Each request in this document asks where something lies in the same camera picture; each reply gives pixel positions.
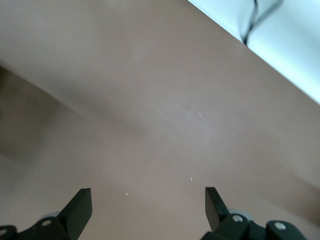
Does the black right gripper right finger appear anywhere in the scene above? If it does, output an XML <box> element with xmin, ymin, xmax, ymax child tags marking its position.
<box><xmin>199</xmin><ymin>186</ymin><xmax>307</xmax><ymax>240</ymax></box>

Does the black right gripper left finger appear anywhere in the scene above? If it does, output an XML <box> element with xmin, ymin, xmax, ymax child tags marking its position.
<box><xmin>0</xmin><ymin>187</ymin><xmax>94</xmax><ymax>240</ymax></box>

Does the brown table cover mat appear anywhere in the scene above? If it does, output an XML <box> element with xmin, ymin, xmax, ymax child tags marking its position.
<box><xmin>0</xmin><ymin>0</ymin><xmax>320</xmax><ymax>240</ymax></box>

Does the white table edge panel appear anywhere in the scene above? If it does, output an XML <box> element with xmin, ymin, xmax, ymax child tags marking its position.
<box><xmin>186</xmin><ymin>0</ymin><xmax>320</xmax><ymax>106</ymax></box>

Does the black cable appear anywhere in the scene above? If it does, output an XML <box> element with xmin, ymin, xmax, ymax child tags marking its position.
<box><xmin>241</xmin><ymin>0</ymin><xmax>260</xmax><ymax>47</ymax></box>
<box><xmin>249</xmin><ymin>0</ymin><xmax>286</xmax><ymax>28</ymax></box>

